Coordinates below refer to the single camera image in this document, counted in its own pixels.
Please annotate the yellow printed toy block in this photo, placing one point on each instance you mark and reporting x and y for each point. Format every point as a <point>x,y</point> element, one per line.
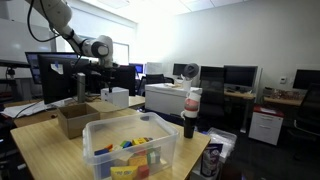
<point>123,173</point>

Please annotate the tall black monitor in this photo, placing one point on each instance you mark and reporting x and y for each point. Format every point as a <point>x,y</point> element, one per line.
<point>211,78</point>

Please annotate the wide black monitor back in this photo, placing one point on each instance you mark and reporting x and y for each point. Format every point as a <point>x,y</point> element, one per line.
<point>125,78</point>

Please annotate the white papers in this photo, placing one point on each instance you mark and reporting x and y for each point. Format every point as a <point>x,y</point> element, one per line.
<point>23,109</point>

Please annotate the small black monitor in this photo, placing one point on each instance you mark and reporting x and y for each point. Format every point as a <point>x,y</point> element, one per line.
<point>178,69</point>

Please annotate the white three-knob drawer box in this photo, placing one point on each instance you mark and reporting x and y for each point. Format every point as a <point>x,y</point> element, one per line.
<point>116,98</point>

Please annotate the clear plastic bag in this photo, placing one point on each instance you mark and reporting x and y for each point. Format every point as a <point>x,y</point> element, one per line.
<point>223,138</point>

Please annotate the flat blue toy block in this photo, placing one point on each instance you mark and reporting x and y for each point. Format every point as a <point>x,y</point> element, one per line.
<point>101,151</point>

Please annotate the clear plastic storage bin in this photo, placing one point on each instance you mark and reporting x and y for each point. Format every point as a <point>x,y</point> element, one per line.
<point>170,140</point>

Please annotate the green white toy block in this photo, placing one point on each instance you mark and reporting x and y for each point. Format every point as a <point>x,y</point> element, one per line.
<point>153,156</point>

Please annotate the white paper note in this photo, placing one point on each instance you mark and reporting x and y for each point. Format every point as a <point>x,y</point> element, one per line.
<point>57,69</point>

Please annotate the black Dell monitor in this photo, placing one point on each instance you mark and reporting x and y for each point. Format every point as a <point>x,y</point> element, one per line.
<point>50,86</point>

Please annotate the black office chair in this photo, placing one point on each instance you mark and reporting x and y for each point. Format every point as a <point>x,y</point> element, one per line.
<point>155,79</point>

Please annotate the red toy block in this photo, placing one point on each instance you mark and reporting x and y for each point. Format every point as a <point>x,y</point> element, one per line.
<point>143,171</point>

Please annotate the small green toy block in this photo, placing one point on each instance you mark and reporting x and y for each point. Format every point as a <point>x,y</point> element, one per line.
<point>123,143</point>

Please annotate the black wall-side monitor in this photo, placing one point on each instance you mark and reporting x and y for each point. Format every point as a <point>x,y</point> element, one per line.
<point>306,79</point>

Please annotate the small blue-lit monitor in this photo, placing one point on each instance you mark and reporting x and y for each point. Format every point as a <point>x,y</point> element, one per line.
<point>138,68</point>

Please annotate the white cabinet red top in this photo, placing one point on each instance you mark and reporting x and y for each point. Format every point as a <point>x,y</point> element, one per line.
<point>265,128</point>

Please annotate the pile of desk clutter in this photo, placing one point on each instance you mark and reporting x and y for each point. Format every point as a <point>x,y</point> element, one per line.
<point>281,93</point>

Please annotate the black chair white armrest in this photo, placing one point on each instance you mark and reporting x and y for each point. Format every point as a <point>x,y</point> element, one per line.
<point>311,100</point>

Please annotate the large white lidded box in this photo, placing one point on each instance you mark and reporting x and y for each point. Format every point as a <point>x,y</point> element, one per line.
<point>163,98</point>

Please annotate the long wooden desk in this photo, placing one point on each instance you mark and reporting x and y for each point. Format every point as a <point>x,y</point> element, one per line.
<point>283,101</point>

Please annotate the dark printed snack bag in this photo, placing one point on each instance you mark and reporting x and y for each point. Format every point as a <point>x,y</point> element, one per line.
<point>210,160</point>

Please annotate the white wall board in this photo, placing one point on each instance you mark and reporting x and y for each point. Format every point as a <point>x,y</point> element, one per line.
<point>13,40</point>

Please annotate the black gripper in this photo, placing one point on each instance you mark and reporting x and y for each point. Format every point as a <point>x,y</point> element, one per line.
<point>106,73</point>

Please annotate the white mug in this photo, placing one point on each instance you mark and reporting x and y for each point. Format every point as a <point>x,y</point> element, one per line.
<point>187,85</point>

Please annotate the office window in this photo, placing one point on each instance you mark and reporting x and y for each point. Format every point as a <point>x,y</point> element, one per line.
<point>121,53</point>

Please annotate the silver monitor stand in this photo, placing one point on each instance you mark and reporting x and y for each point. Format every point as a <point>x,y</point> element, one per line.
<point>81,88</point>

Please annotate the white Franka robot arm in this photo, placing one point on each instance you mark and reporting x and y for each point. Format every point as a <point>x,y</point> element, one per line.
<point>56,13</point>

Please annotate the black monitor white frame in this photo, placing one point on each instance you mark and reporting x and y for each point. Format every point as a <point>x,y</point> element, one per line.
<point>240,76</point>

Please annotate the grey round disc object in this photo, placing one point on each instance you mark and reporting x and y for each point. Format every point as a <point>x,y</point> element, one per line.
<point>191,70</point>

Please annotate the orange toy block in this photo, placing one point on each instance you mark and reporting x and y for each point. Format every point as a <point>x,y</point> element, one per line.
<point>137,160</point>

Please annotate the white wall thermostat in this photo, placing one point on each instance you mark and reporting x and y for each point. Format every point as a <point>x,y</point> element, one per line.
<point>283,80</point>

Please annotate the black shelf bar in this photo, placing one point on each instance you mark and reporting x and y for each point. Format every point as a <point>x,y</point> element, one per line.
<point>13,63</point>

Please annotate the brown cardboard box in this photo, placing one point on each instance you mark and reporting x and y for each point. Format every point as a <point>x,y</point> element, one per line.
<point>76,126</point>

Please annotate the wooden office desk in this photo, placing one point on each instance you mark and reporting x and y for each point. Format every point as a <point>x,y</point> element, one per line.
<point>240,95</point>

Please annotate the white monitor back panel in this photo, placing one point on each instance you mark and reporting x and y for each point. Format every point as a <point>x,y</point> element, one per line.
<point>153,68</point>

